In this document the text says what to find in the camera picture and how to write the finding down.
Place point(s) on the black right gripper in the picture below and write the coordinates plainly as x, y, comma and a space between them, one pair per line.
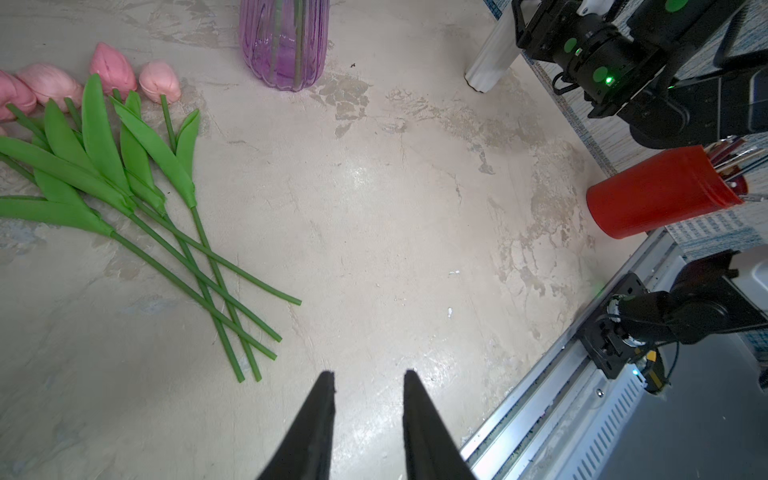
547, 30

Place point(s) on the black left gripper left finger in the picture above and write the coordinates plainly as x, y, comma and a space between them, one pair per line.
306, 449

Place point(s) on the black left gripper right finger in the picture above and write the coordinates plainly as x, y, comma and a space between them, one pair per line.
430, 452

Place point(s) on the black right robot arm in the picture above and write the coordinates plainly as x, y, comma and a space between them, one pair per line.
672, 78

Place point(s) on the white ribbed vase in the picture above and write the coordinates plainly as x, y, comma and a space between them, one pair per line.
496, 55

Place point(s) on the purple glass vase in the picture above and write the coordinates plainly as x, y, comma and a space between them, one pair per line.
284, 42

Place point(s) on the red cup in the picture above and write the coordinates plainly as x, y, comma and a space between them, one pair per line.
669, 187

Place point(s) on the pencils in red cup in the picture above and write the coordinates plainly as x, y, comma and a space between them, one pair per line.
733, 160

